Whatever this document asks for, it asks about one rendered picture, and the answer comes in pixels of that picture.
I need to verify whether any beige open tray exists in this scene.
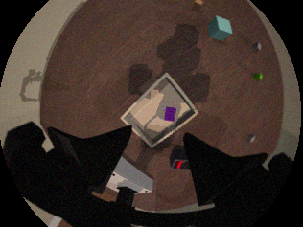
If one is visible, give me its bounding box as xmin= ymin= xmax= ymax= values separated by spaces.
xmin=121 ymin=73 xmax=198 ymax=147

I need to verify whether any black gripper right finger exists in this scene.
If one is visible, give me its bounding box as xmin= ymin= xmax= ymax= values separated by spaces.
xmin=183 ymin=132 xmax=268 ymax=207

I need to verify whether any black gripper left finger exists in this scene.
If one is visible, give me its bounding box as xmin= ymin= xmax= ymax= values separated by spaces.
xmin=47 ymin=125 xmax=132 ymax=195

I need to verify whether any violet fuse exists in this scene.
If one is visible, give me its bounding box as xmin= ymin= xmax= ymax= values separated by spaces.
xmin=158 ymin=106 xmax=177 ymax=122

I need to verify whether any light teal cube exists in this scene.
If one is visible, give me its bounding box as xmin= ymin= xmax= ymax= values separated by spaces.
xmin=207 ymin=15 xmax=233 ymax=42

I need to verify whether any red fuse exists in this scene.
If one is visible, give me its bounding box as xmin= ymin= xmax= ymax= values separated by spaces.
xmin=175 ymin=160 xmax=183 ymax=168

